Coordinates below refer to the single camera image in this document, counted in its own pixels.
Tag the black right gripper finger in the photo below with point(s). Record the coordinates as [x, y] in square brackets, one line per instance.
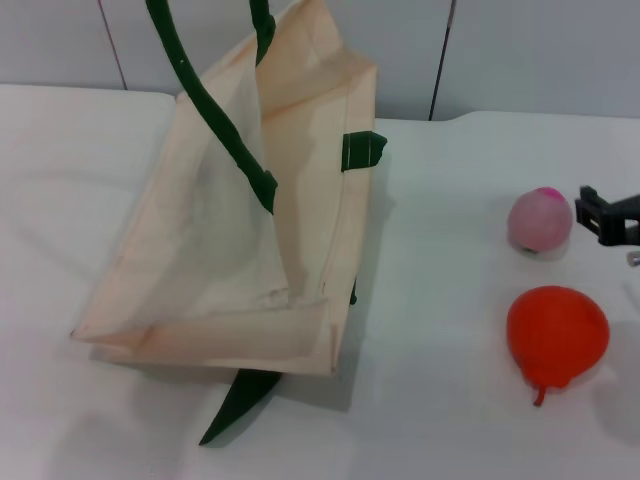
[617, 222]

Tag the pink toy peach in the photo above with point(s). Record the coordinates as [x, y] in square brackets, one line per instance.
[540, 220]

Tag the orange toy fruit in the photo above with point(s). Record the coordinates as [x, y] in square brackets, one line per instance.
[555, 330]

